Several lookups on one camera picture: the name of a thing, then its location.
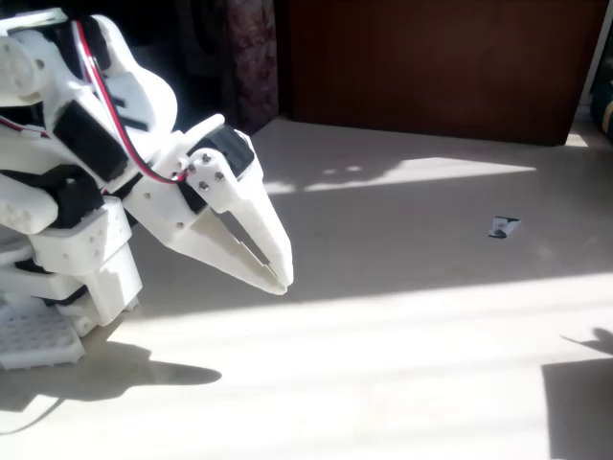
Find green object with yellow stripe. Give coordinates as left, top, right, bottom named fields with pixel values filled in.
left=589, top=71, right=613, bottom=131

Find small paper tag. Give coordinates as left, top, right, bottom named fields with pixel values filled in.
left=488, top=216, right=522, bottom=240

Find dark floral curtain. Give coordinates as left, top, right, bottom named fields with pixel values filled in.
left=223, top=0, right=281, bottom=136

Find dark brown wooden cabinet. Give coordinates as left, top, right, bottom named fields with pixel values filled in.
left=285, top=0, right=610, bottom=148

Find white frame post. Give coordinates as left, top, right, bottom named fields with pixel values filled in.
left=576, top=0, right=613, bottom=114

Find red white black servo cable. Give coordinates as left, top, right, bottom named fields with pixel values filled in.
left=70, top=17, right=193, bottom=186

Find white perforated base plate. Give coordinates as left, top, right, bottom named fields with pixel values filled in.
left=0, top=301, right=87, bottom=372

